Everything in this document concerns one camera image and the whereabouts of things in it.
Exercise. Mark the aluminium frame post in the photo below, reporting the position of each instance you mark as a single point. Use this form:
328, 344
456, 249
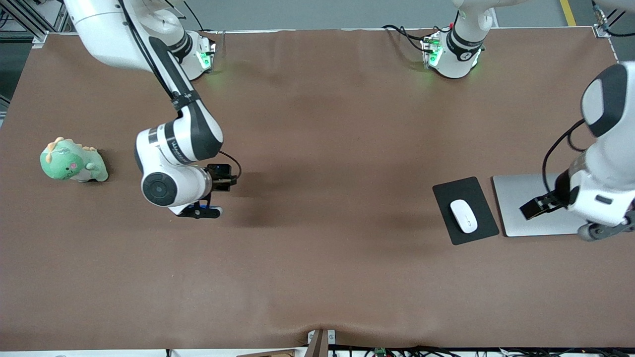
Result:
601, 31
39, 39

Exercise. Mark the silver closed laptop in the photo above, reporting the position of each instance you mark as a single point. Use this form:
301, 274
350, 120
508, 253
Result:
508, 186

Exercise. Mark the green dinosaur plush toy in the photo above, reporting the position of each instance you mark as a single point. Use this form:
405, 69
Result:
69, 163

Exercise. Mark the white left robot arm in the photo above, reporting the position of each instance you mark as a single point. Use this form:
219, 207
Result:
607, 158

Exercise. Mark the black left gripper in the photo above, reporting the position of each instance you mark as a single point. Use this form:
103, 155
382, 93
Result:
560, 190

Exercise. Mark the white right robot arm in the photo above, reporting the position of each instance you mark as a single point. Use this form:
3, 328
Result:
188, 134

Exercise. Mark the small green circuit board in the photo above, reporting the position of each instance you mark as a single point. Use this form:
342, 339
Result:
380, 352

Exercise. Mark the black mouse pad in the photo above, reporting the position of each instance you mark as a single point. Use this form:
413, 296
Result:
483, 198

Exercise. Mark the white computer mouse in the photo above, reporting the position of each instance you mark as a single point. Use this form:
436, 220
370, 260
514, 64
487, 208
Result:
464, 216

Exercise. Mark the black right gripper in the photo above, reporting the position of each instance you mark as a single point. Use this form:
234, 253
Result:
217, 174

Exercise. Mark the brown post with metal bracket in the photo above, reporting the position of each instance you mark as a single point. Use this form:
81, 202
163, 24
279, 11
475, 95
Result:
320, 344

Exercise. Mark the black flip phone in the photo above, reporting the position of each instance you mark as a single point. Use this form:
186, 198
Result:
218, 171

